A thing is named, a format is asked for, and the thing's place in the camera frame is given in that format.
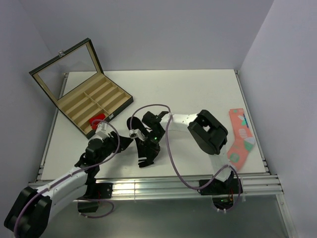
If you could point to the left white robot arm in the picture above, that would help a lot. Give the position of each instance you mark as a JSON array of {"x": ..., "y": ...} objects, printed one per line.
[{"x": 35, "y": 207}]

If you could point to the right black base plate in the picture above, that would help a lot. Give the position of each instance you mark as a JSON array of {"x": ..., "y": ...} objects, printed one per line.
[{"x": 216, "y": 187}]

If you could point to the aluminium table frame rail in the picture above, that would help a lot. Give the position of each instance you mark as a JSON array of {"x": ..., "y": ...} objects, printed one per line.
[{"x": 172, "y": 188}]

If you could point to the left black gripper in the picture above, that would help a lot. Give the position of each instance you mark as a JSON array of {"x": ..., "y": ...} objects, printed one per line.
[{"x": 114, "y": 140}]

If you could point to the black compartment display box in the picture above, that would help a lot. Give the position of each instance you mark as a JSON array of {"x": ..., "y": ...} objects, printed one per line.
[{"x": 75, "y": 82}]

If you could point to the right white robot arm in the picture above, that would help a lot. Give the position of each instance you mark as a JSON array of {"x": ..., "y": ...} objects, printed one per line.
[{"x": 206, "y": 131}]

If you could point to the red santa sock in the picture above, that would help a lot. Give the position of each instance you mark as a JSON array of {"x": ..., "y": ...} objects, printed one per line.
[{"x": 95, "y": 120}]

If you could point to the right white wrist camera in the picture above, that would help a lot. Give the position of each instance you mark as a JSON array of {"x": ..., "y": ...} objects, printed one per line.
[{"x": 136, "y": 133}]

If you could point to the black striped sock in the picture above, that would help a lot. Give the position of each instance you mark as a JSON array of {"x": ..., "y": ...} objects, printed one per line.
[{"x": 135, "y": 123}]

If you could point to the pink patterned sock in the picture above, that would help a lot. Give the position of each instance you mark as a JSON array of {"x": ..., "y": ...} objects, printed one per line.
[{"x": 243, "y": 139}]

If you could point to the small black box under rail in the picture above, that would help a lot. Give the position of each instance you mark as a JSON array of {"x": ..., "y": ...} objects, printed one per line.
[{"x": 87, "y": 207}]

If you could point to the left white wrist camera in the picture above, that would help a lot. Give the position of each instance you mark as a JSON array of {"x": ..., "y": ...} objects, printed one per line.
[{"x": 101, "y": 130}]

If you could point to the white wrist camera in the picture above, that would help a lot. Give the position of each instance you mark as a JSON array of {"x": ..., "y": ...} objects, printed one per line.
[
  {"x": 101, "y": 130},
  {"x": 136, "y": 133}
]

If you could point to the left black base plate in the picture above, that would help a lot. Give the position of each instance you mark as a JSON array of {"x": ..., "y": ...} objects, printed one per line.
[{"x": 103, "y": 190}]

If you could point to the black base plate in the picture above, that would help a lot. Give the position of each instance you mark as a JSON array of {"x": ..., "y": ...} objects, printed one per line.
[
  {"x": 103, "y": 190},
  {"x": 216, "y": 187}
]

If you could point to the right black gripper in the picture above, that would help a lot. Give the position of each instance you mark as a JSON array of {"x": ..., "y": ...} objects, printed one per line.
[{"x": 152, "y": 148}]

